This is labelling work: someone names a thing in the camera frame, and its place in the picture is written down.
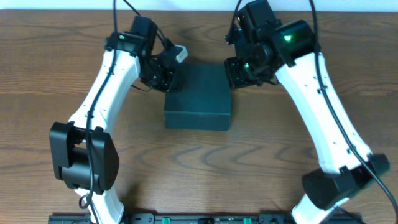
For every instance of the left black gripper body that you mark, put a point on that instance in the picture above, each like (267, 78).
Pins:
(158, 79)

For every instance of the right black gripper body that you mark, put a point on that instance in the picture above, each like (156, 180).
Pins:
(237, 73)

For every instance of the black gift box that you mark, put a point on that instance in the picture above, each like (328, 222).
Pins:
(203, 101)

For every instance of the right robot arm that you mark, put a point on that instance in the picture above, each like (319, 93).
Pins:
(347, 164)

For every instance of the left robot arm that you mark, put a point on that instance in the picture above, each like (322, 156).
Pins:
(84, 156)

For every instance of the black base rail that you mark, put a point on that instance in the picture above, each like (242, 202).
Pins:
(149, 218)

